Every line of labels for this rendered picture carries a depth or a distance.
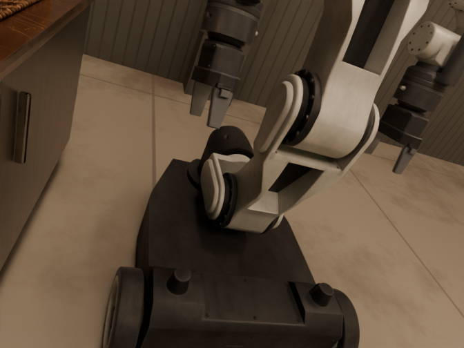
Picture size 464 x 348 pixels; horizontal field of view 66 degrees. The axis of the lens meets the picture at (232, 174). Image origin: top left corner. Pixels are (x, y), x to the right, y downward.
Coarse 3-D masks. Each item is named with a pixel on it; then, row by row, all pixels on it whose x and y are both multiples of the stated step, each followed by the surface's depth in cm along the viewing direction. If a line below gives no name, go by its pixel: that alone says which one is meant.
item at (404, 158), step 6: (402, 150) 75; (408, 150) 74; (414, 150) 74; (402, 156) 75; (408, 156) 75; (396, 162) 76; (402, 162) 76; (408, 162) 76; (396, 168) 76; (402, 168) 76
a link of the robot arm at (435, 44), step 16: (416, 32) 71; (432, 32) 68; (448, 32) 69; (416, 48) 71; (432, 48) 68; (448, 48) 69; (416, 64) 74; (432, 64) 71; (448, 64) 68; (416, 80) 72; (432, 80) 71; (448, 80) 68
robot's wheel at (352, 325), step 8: (336, 296) 91; (344, 296) 92; (344, 304) 89; (352, 304) 91; (344, 312) 88; (352, 312) 89; (344, 320) 87; (352, 320) 87; (344, 328) 86; (352, 328) 86; (344, 336) 85; (352, 336) 86; (336, 344) 87; (344, 344) 85; (352, 344) 86
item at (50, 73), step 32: (64, 0) 78; (0, 32) 53; (32, 32) 57; (64, 32) 77; (0, 64) 46; (32, 64) 61; (64, 64) 85; (0, 96) 50; (32, 96) 66; (64, 96) 94; (0, 128) 53; (32, 128) 71; (64, 128) 106; (0, 160) 57; (32, 160) 78; (0, 192) 61; (32, 192) 86; (0, 224) 66; (0, 256) 71
